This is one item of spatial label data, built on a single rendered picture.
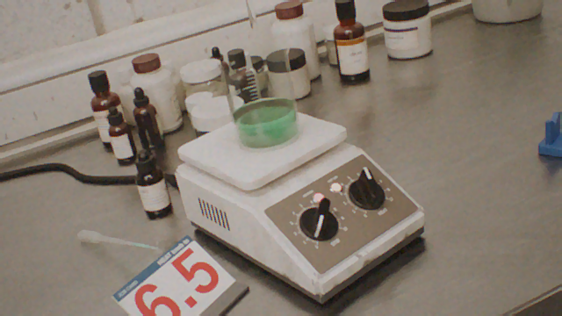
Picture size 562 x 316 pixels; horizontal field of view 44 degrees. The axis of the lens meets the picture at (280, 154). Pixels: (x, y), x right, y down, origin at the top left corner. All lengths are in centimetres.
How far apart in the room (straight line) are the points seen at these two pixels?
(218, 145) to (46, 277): 21
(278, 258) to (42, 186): 40
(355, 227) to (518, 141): 26
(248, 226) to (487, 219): 21
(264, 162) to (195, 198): 9
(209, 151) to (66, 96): 40
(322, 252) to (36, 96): 55
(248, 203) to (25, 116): 49
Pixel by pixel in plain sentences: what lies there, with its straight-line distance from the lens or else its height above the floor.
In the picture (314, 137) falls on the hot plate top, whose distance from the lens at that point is 63.
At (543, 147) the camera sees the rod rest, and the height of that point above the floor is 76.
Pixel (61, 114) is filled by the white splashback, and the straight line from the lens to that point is 101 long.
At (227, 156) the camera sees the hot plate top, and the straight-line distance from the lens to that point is 63.
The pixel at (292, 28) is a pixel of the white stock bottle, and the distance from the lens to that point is 98.
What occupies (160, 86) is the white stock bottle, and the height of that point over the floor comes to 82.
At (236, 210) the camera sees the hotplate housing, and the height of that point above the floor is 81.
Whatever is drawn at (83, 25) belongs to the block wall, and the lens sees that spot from 103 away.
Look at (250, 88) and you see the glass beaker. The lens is 60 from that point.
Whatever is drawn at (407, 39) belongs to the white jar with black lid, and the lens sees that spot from 103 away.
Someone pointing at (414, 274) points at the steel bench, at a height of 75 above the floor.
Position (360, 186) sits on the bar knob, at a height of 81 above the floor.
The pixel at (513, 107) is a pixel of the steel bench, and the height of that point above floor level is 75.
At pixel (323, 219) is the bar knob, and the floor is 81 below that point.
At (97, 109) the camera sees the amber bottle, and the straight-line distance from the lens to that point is 92.
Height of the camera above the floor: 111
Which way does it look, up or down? 26 degrees down
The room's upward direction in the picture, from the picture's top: 11 degrees counter-clockwise
